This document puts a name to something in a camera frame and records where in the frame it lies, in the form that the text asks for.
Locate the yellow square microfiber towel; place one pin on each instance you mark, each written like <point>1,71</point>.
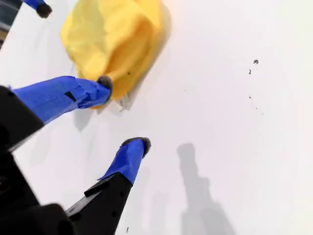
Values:
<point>110,44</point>

